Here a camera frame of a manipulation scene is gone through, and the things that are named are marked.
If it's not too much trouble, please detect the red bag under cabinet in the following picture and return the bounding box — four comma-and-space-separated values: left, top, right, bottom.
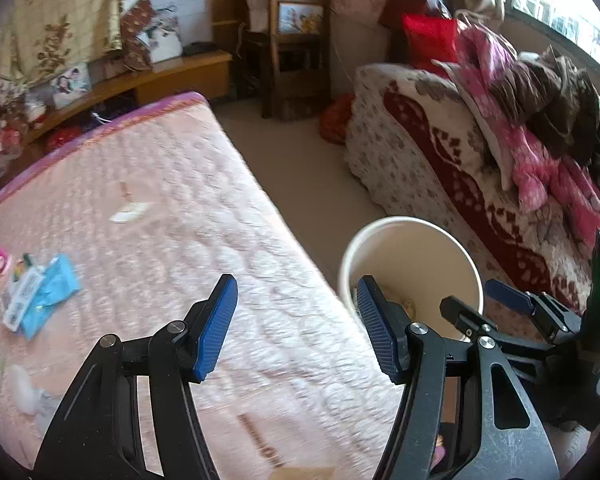
45, 127, 83, 151

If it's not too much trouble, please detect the red plastic bag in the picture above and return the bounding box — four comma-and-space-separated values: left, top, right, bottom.
319, 94, 356, 146

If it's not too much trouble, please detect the yellow floral cloth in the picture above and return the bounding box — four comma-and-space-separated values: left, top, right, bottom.
0, 0, 153, 88

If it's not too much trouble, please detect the printed box on chair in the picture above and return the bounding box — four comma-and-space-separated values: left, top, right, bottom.
277, 0, 326, 36

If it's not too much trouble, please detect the blue plastic packet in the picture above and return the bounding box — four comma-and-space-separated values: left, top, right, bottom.
20, 254, 82, 341

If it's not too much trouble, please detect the white bag on chair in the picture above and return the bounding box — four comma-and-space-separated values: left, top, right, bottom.
246, 0, 271, 31

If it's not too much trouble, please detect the pink quilted table cover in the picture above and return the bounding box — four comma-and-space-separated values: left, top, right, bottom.
0, 91, 416, 480

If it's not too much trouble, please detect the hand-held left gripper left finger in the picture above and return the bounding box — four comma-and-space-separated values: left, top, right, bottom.
32, 274, 239, 480

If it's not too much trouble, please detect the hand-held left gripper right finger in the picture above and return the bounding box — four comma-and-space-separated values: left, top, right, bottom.
355, 275, 561, 480

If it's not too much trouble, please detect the window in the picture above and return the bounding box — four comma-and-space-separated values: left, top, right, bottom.
505, 0, 600, 81

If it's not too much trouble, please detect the large framed wedding photo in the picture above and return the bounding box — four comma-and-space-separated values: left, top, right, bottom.
137, 7, 183, 61

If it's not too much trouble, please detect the dark wooden chair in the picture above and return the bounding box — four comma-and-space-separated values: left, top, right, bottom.
232, 0, 333, 121

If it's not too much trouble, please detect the red cushion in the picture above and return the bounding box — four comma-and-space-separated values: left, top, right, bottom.
401, 14, 461, 78

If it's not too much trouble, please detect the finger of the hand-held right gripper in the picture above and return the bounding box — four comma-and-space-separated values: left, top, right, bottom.
484, 279, 583, 346
439, 296, 556, 361

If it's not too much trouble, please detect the artificial flower bouquet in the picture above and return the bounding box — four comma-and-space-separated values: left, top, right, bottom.
0, 105, 31, 171

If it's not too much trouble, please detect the small framed couple photo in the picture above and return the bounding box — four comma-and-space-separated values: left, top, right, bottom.
50, 65, 92, 96

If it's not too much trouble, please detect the white printed packet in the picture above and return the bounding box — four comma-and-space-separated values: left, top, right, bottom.
0, 255, 48, 332

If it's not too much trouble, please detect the brown jacket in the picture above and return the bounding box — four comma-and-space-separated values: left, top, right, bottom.
490, 45, 600, 166

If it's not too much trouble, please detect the white tissue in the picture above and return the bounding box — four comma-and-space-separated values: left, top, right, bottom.
5, 364, 61, 428

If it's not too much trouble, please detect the wooden cabinet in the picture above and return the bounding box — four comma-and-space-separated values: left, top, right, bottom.
25, 50, 233, 161

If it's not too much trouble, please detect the sofa with floral red cover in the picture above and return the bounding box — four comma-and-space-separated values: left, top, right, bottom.
344, 62, 600, 341

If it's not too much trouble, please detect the white plastic bucket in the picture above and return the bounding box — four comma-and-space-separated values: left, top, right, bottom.
337, 216, 485, 343

